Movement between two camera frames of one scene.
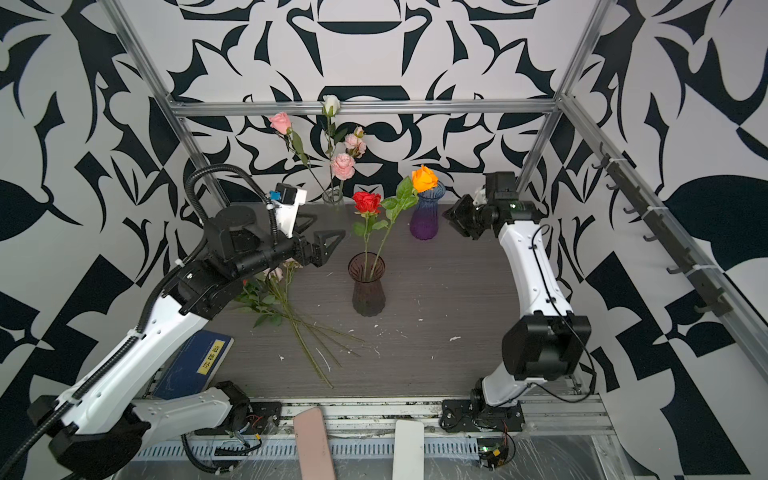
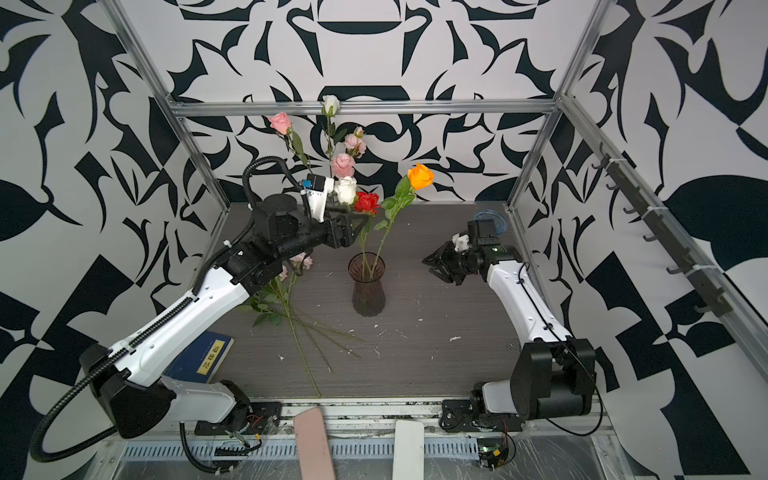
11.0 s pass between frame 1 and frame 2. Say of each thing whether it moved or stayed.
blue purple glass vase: moved
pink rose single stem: stayed
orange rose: stayed
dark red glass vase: stayed
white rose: stayed
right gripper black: moved
